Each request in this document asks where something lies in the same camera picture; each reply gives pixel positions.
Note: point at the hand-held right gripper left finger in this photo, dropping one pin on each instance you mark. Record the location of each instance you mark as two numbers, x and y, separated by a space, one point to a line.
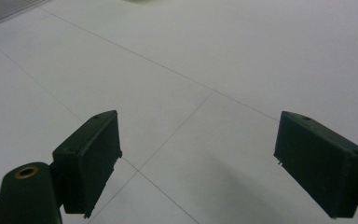
87 165

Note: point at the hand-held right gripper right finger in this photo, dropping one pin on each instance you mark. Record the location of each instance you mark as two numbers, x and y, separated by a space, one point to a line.
320 165

